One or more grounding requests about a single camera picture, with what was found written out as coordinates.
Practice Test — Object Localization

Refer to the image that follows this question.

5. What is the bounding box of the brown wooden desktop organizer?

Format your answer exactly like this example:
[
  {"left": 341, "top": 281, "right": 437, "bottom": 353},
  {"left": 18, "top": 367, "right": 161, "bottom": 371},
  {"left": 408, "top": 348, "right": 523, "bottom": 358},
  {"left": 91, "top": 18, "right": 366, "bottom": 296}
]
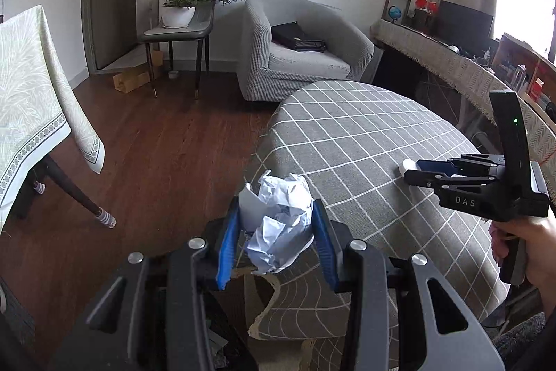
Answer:
[{"left": 495, "top": 33, "right": 556, "bottom": 106}]

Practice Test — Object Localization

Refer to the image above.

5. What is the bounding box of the person's grey fleece clothing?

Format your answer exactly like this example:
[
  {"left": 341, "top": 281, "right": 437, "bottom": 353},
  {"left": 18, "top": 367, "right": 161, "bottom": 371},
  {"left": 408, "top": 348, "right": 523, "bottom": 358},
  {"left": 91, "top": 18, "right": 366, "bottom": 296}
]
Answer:
[{"left": 493, "top": 312, "right": 556, "bottom": 371}]

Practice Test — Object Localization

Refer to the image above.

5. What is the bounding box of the dark grey floor mat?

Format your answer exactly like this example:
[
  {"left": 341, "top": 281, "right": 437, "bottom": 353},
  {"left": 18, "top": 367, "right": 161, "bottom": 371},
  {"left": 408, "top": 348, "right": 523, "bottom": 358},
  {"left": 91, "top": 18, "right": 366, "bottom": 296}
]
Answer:
[{"left": 0, "top": 275, "right": 35, "bottom": 350}]

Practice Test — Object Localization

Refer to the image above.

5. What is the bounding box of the framed globe picture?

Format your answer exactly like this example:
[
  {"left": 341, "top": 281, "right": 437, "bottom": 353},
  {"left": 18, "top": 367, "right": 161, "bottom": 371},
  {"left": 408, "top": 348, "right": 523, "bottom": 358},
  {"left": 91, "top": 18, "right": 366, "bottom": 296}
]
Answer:
[{"left": 382, "top": 0, "right": 412, "bottom": 25}]

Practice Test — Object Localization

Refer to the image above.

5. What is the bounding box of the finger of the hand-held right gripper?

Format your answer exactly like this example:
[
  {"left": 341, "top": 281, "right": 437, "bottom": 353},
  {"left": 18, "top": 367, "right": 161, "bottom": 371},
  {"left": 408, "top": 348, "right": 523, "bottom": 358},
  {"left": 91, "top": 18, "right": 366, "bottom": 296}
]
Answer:
[
  {"left": 403, "top": 170, "right": 498, "bottom": 193},
  {"left": 416, "top": 154, "right": 505, "bottom": 177}
]

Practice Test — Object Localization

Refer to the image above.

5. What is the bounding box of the dark wooden table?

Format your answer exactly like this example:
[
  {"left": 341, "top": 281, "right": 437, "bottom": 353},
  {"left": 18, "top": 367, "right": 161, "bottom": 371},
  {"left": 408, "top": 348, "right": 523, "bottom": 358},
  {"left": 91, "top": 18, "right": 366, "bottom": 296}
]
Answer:
[{"left": 26, "top": 156, "right": 109, "bottom": 224}]

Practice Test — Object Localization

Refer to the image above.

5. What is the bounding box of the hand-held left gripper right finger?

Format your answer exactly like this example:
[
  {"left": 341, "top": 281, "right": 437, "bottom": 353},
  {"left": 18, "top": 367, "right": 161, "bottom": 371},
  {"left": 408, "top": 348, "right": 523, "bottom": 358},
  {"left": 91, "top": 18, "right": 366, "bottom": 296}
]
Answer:
[{"left": 310, "top": 199, "right": 507, "bottom": 371}]

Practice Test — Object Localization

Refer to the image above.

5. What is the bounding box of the person's right hand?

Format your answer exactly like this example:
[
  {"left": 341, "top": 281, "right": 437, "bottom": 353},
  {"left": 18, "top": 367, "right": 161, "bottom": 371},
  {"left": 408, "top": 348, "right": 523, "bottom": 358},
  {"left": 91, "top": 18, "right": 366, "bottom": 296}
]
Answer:
[{"left": 489, "top": 215, "right": 556, "bottom": 289}]

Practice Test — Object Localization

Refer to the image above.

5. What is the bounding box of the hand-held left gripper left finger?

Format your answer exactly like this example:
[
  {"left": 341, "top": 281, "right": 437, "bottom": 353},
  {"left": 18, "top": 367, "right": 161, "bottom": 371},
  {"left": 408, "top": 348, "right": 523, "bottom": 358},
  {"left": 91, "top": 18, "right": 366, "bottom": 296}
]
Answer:
[{"left": 52, "top": 197, "right": 240, "bottom": 371}]

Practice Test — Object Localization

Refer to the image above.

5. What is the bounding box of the round table grey checked cloth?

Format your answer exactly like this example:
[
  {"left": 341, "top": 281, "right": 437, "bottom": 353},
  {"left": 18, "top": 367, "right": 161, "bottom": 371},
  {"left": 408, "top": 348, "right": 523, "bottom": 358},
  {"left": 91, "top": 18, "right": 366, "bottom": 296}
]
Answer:
[{"left": 245, "top": 80, "right": 513, "bottom": 371}]

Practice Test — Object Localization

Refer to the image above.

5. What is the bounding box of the black computer monitor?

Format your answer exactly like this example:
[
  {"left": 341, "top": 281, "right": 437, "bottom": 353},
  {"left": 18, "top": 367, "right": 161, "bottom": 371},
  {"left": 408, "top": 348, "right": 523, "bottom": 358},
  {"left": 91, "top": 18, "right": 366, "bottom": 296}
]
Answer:
[{"left": 435, "top": 0, "right": 495, "bottom": 50}]

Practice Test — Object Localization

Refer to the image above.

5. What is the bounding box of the cardboard box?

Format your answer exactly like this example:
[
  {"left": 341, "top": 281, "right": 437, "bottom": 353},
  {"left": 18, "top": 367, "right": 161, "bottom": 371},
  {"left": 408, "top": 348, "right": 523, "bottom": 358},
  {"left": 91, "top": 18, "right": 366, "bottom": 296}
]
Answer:
[{"left": 113, "top": 49, "right": 165, "bottom": 94}]

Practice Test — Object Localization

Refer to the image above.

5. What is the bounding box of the black bag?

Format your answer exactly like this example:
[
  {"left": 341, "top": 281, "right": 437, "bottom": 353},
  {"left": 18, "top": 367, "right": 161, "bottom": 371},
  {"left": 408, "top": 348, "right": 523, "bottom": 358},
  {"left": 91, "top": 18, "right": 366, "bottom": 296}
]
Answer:
[{"left": 271, "top": 21, "right": 327, "bottom": 52}]

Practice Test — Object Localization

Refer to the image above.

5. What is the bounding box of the white paper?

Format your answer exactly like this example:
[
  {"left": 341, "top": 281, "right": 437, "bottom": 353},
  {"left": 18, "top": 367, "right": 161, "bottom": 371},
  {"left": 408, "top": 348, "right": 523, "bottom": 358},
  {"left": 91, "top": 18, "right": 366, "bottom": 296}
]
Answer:
[{"left": 239, "top": 170, "right": 316, "bottom": 276}]

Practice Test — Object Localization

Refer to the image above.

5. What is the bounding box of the potted green plant white pot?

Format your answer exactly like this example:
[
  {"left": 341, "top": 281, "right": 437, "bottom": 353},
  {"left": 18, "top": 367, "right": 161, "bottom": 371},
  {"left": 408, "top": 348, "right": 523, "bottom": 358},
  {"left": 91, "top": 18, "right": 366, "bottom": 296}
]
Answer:
[{"left": 162, "top": 0, "right": 248, "bottom": 29}]

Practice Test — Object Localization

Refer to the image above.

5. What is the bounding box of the grey armchair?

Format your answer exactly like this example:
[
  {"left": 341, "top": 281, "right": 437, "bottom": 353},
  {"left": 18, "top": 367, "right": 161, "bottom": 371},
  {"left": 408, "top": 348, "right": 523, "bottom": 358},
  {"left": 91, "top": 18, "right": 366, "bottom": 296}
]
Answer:
[{"left": 236, "top": 0, "right": 375, "bottom": 108}]

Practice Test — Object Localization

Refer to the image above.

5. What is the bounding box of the side desk with beige cloth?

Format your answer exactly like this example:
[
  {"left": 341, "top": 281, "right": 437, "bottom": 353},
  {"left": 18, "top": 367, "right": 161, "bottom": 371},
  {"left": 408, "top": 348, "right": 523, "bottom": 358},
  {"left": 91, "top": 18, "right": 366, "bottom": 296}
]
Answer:
[{"left": 371, "top": 20, "right": 556, "bottom": 180}]

